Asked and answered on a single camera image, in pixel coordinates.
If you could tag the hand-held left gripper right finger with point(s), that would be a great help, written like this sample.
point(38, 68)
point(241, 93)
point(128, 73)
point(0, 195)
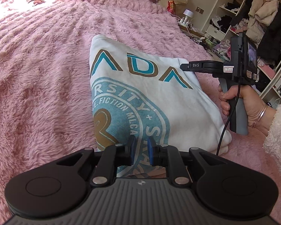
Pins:
point(151, 151)

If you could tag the person's right forearm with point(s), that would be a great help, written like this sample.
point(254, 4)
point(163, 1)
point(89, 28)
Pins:
point(279, 140)

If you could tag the white table lamp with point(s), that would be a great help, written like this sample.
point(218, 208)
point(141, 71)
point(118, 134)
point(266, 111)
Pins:
point(188, 13)

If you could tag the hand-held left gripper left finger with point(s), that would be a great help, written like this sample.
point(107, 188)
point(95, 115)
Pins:
point(133, 150)

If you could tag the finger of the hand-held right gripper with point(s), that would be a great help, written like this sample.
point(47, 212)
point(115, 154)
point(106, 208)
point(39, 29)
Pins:
point(185, 67)

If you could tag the white printed sweatshirt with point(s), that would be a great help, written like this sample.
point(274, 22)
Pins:
point(178, 103)

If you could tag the gold wall socket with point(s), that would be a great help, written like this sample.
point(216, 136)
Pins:
point(199, 10)

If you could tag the black coat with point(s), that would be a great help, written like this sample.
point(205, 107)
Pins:
point(275, 42)

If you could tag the person's right hand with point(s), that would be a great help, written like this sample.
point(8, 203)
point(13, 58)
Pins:
point(253, 107)

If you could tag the beige puffer coat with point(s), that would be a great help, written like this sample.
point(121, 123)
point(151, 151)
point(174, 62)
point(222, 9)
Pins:
point(264, 11)

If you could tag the white power strip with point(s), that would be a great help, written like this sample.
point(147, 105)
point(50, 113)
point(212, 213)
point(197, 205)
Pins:
point(183, 22)

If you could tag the wooden bedside table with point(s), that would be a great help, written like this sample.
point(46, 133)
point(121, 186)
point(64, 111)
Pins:
point(194, 29)

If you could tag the pink fluffy blanket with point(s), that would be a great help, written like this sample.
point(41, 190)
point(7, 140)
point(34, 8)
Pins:
point(37, 75)

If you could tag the pile of mixed clothes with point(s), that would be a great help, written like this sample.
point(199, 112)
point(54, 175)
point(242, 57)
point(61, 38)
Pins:
point(224, 20)

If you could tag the green storage bin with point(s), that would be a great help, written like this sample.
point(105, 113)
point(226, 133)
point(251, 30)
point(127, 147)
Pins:
point(212, 42)

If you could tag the cream bedside shelf unit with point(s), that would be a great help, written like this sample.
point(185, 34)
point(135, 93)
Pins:
point(168, 3)

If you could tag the red snack bag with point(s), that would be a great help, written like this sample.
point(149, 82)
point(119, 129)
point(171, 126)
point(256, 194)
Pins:
point(171, 7)

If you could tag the rose gold bangle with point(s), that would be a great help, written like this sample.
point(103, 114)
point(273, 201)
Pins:
point(262, 112)

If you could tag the white drawer box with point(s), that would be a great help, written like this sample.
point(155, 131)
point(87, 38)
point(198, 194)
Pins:
point(215, 31)

